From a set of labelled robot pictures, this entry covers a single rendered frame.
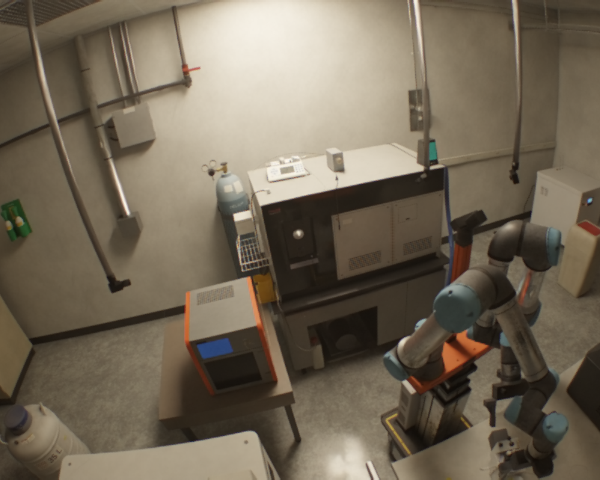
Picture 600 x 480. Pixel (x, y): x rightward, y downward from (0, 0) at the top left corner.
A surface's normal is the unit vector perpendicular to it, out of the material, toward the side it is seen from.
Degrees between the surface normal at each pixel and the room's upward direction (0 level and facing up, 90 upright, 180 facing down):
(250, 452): 0
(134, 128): 90
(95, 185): 90
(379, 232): 90
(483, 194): 90
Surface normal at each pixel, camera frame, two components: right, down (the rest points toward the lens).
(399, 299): 0.24, 0.45
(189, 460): -0.14, -0.86
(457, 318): -0.79, 0.29
